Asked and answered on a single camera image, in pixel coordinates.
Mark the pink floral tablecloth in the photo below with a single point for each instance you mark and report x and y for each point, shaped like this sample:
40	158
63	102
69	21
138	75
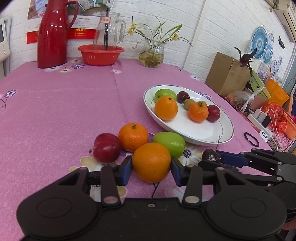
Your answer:
52	117

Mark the green apple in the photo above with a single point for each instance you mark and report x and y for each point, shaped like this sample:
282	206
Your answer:
174	142
164	92

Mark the large navel orange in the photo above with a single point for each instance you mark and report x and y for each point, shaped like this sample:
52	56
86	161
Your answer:
151	162

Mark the glass pitcher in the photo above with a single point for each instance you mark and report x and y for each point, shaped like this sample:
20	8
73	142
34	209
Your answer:
116	29

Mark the blue decorative wall plates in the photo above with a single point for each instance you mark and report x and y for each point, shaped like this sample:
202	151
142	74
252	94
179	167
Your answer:
264	43

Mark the smooth orange with green stem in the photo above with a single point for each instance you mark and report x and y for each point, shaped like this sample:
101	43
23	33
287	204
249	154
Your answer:
166	108

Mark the glass vase with plant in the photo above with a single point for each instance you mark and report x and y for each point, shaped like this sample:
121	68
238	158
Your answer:
155	39

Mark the brown longan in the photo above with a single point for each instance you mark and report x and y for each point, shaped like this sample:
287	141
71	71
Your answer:
201	104
188	102

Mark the tangerine with leaf stem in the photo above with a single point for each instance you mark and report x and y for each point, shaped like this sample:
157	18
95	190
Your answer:
197	114

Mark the red plastic basin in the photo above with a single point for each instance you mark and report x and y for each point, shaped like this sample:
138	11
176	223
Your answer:
95	55

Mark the green apple front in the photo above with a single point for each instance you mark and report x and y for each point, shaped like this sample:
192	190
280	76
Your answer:
164	92

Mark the white water dispenser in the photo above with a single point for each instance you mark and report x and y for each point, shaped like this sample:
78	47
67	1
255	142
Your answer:
5	45

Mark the dark cherry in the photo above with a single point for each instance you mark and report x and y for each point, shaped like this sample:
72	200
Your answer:
211	155
182	96

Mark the white oval plate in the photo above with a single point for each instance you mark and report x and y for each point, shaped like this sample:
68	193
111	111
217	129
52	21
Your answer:
205	133

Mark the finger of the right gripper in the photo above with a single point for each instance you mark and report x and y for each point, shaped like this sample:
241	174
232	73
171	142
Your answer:
211	166
231	159

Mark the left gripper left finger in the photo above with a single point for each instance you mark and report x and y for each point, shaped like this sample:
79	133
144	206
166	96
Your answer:
111	177

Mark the black stirrer in pitcher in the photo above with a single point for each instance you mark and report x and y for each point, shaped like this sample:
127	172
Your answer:
106	32

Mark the red thermos jug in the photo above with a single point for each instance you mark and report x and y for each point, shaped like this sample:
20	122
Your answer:
52	39

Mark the green yellow box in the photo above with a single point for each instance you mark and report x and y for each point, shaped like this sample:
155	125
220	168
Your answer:
258	86

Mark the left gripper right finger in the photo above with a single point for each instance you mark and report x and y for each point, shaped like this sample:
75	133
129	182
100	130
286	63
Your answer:
191	177

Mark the cardboard box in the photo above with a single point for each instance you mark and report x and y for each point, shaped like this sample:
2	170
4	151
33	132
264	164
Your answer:
226	75

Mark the green apple back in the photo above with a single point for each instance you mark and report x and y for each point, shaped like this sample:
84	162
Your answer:
174	142

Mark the dark red leafy plant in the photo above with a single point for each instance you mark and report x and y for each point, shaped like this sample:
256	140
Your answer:
246	59

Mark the white power strip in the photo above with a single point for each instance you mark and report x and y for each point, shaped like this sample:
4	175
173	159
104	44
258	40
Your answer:
260	121

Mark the red plum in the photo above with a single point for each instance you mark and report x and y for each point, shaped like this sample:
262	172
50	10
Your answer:
213	113
106	148

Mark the plastic bag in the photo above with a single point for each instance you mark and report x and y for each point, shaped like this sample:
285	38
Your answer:
243	97

